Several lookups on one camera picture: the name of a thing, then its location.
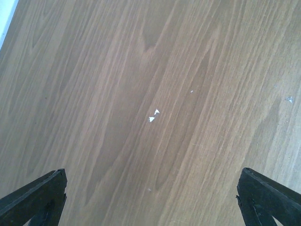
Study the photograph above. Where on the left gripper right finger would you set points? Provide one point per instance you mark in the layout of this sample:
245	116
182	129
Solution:
262	200

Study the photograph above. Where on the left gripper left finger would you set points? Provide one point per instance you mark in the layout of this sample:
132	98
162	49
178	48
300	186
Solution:
39	203

